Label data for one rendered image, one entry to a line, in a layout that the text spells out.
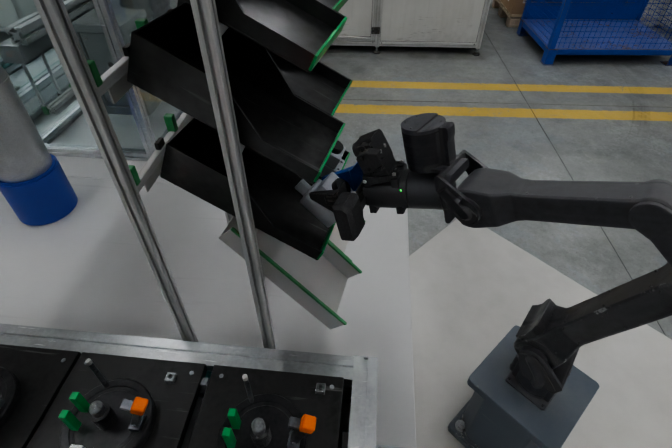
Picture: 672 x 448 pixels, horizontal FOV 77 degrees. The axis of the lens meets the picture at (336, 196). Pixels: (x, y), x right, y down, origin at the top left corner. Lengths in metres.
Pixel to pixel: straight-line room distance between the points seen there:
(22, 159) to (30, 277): 0.30
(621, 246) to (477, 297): 1.76
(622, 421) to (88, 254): 1.27
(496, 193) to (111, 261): 1.00
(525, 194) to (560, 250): 2.08
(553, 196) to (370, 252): 0.70
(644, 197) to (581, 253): 2.14
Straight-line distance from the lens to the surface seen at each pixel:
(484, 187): 0.55
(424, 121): 0.56
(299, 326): 1.01
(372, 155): 0.56
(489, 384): 0.76
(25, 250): 1.42
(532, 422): 0.76
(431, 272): 1.13
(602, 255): 2.68
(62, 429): 0.89
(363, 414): 0.82
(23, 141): 1.34
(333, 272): 0.90
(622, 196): 0.51
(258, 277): 0.74
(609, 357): 1.14
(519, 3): 5.51
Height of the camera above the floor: 1.72
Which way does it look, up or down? 41 degrees down
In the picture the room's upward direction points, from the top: straight up
